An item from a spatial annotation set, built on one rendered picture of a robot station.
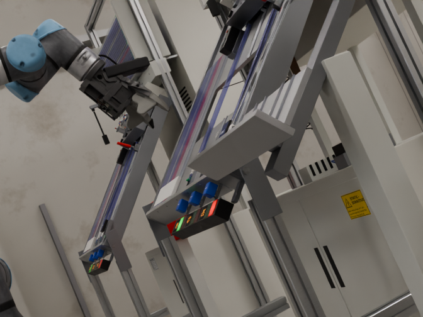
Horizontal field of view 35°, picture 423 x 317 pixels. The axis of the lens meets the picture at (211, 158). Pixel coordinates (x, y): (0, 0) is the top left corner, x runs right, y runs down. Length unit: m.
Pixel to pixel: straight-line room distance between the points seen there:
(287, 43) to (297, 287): 0.55
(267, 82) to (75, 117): 4.55
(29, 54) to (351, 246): 0.90
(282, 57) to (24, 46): 0.56
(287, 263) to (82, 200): 4.49
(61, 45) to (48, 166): 4.24
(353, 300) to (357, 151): 0.71
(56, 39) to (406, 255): 0.90
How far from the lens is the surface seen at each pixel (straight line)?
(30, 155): 5.79
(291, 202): 1.90
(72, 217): 5.73
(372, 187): 1.21
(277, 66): 1.52
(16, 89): 1.56
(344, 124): 1.21
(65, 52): 1.59
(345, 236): 1.73
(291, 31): 1.57
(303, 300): 1.39
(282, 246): 1.38
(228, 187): 1.51
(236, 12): 1.89
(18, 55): 1.43
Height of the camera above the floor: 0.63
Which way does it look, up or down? 5 degrees up
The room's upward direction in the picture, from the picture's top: 24 degrees counter-clockwise
